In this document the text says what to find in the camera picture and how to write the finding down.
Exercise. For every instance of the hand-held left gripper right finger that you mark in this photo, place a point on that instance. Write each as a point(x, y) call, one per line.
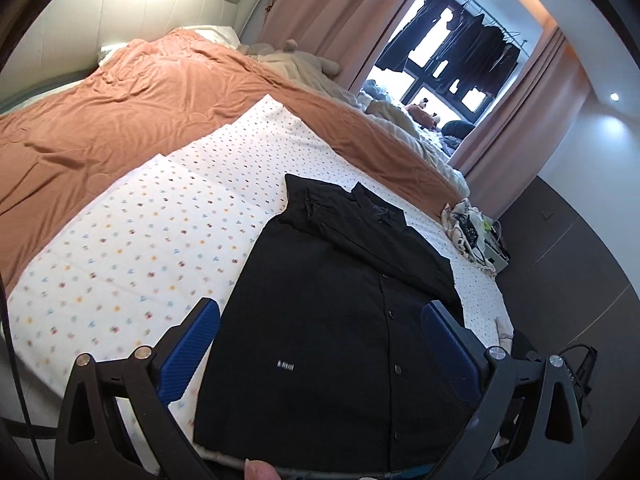
point(447, 350)

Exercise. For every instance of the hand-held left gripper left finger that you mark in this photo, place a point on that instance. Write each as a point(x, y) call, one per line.
point(192, 345)

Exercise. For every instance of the black button shirt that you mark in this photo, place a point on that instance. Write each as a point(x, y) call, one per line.
point(325, 335)

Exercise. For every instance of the row of hanging dark clothes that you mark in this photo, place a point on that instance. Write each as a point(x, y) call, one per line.
point(475, 45)

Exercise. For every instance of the person's left hand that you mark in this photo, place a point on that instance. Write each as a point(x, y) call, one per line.
point(262, 471)

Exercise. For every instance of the white bedside table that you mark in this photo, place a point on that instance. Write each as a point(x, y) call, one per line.
point(497, 255)

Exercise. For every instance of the white dotted bed sheet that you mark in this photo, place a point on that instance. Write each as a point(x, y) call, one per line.
point(150, 235)

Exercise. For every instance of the pink plush toy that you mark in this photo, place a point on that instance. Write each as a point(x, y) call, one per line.
point(425, 116)

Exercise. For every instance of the beige crumpled duvet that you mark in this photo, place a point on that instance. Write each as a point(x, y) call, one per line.
point(395, 112)

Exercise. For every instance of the orange blanket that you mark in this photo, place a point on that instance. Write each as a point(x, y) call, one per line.
point(125, 110)

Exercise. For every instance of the narrow pink curtain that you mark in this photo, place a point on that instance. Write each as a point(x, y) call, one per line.
point(525, 110)

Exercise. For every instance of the beige plush toy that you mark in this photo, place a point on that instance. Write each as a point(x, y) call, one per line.
point(310, 60)

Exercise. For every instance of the white pillow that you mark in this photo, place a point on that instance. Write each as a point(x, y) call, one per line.
point(215, 35)

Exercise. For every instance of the cream padded headboard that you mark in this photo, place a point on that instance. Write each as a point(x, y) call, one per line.
point(150, 0)

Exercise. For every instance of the wide pink curtain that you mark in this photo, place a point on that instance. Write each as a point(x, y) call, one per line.
point(340, 10)

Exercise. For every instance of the clothes rail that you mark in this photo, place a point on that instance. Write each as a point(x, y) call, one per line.
point(500, 15)

